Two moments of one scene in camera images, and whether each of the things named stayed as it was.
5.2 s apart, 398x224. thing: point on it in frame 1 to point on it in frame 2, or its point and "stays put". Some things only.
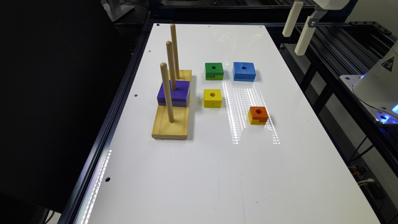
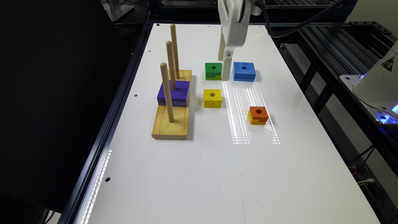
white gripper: [308, 33] to [234, 17]
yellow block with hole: [212, 98] stays put
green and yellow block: [214, 71] stays put
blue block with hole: [244, 71] stays put
